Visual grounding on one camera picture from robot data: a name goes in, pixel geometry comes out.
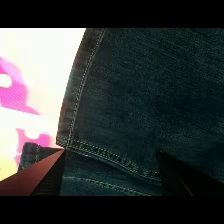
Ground blue jeans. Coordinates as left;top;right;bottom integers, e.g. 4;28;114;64
18;27;224;197

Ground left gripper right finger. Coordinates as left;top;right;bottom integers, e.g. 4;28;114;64
157;150;224;197

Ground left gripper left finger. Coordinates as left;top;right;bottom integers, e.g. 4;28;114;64
0;148;66;197

